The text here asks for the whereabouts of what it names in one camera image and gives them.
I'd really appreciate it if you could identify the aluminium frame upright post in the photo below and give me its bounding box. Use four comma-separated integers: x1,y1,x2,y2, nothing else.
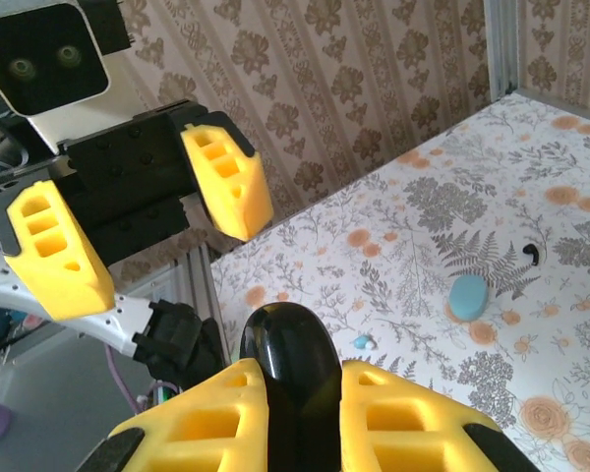
184,243,227,365

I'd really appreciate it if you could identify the aluminium frame corner post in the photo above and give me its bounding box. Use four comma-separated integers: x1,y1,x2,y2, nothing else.
484,0,522,102

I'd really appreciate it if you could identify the blue earbud charging case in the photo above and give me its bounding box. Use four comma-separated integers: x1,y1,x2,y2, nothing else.
447,274,490,324

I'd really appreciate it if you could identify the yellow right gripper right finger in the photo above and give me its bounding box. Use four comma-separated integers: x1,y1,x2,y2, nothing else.
338,359,542,472

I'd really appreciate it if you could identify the black earbud charging case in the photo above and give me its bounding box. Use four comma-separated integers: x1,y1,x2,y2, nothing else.
239,302,344,472

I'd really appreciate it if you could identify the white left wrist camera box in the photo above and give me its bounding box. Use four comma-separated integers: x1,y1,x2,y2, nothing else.
0,0,132,148

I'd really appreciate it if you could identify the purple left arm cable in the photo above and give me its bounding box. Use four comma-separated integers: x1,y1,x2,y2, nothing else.
102,343,178,419

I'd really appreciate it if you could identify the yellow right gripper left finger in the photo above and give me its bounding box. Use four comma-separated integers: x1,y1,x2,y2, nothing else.
76,357,271,472

